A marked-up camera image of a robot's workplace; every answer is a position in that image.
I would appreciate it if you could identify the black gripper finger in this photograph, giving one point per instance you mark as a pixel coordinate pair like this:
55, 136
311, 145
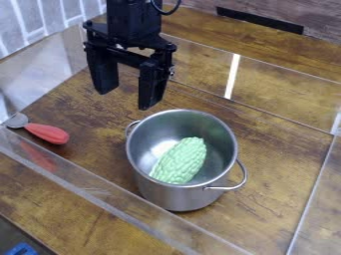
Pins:
103, 68
156, 70

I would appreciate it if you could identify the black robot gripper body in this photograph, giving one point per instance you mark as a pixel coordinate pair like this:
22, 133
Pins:
129, 38

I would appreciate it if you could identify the green bumpy gourd toy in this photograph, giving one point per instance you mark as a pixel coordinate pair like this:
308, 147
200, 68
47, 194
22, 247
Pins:
181, 162

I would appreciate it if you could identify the silver steel pot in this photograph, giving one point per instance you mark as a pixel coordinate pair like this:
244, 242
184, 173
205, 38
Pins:
153, 135

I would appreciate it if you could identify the blue object at corner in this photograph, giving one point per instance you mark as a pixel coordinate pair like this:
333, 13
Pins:
22, 249

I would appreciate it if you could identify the clear acrylic front barrier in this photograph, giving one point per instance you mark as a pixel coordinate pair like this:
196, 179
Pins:
177, 232

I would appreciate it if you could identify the black wall strip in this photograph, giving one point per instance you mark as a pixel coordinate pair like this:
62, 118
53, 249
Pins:
259, 20

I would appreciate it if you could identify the red handled metal spatula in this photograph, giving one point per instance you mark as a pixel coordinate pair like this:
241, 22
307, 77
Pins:
49, 133

